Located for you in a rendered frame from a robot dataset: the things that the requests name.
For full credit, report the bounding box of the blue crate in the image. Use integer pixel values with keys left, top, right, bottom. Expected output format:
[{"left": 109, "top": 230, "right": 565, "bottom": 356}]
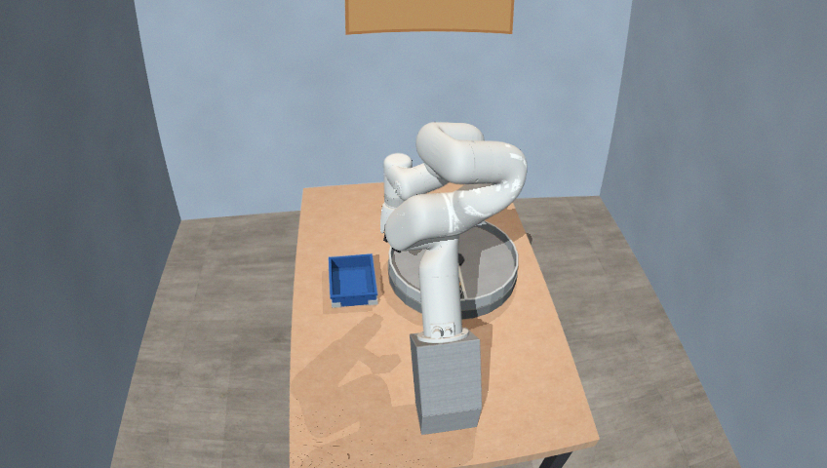
[{"left": 329, "top": 253, "right": 378, "bottom": 308}]

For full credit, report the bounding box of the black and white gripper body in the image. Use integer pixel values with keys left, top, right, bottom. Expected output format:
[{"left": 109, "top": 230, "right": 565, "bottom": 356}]
[{"left": 380, "top": 202, "right": 396, "bottom": 234}]

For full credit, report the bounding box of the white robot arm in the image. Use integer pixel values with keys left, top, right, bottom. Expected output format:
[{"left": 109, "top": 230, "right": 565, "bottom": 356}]
[{"left": 383, "top": 122, "right": 527, "bottom": 343}]

